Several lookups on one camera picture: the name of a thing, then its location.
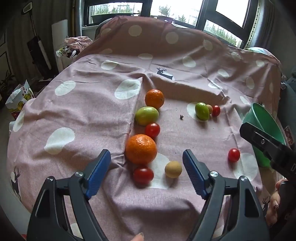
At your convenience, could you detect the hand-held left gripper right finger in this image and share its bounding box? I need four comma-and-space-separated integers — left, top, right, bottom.
182, 149, 271, 241

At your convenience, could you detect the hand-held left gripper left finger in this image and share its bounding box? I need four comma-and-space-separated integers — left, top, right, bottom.
27, 149, 112, 241

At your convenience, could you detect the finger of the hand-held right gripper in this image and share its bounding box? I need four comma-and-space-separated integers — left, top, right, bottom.
239, 122, 287, 161

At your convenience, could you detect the green plastic bowl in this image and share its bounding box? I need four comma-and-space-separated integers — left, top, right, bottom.
242, 103, 287, 168

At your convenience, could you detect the large tan longan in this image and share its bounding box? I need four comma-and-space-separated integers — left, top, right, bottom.
164, 161, 182, 179

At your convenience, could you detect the large orange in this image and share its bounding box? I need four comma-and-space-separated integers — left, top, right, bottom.
125, 134, 158, 165

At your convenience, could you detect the small green jujube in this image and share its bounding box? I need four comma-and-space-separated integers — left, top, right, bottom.
195, 102, 210, 120

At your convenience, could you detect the small orange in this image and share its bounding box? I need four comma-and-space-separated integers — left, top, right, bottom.
145, 89, 165, 109

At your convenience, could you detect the person's right hand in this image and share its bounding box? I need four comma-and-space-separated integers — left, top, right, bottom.
266, 181, 282, 227

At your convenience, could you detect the grey sofa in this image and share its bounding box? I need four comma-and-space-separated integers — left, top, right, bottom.
277, 76, 296, 149

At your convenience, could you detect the pink dotted blanket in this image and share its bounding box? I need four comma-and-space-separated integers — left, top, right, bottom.
6, 15, 284, 241

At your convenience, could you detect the light blue cloth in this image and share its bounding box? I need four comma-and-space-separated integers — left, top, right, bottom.
247, 46, 270, 53

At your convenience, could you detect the printed shopping bag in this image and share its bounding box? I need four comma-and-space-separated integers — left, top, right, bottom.
5, 80, 35, 120

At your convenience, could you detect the striped curtain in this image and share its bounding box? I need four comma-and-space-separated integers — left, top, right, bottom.
245, 0, 278, 49

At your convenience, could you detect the black and white cloth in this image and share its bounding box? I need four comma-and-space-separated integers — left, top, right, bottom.
57, 45, 79, 59

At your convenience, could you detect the black framed window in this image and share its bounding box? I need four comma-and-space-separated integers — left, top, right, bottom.
82, 0, 258, 48

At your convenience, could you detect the pink crumpled cloth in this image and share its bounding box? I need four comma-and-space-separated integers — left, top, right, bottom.
65, 36, 93, 50

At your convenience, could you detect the white board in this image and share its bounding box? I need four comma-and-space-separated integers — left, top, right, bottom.
51, 20, 68, 72

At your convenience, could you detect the black upright vacuum cleaner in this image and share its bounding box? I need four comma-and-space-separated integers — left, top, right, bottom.
22, 1, 52, 77

